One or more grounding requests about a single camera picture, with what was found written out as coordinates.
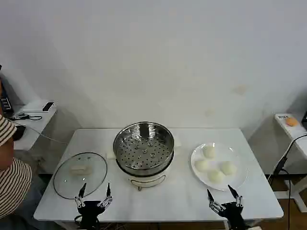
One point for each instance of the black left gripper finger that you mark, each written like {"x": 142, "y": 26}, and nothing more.
{"x": 81, "y": 194}
{"x": 108, "y": 194}

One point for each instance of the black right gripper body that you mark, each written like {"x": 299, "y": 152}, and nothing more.
{"x": 233, "y": 215}

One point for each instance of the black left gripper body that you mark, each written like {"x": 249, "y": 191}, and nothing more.
{"x": 91, "y": 210}

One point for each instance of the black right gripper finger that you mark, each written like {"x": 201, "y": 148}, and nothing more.
{"x": 235, "y": 195}
{"x": 212, "y": 200}

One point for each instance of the white steamed bun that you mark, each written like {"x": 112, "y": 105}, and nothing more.
{"x": 208, "y": 152}
{"x": 216, "y": 176}
{"x": 228, "y": 168}
{"x": 202, "y": 166}

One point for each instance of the white round plate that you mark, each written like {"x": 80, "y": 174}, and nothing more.
{"x": 237, "y": 182}

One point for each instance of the white electric cooker base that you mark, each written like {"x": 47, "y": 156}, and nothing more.
{"x": 148, "y": 179}

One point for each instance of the steel perforated steamer basket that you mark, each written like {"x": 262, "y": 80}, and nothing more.
{"x": 144, "y": 148}

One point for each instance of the person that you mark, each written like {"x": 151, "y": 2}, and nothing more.
{"x": 14, "y": 177}

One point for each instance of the white side table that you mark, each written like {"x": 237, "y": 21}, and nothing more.
{"x": 31, "y": 130}

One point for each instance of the white desk with label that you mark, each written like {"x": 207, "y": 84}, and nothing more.
{"x": 297, "y": 136}

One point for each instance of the black lumpy object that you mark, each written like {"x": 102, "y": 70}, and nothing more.
{"x": 19, "y": 131}

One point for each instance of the orange round object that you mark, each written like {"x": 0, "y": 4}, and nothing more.
{"x": 291, "y": 122}

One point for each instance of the white box with black top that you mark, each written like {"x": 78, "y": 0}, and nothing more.
{"x": 36, "y": 107}

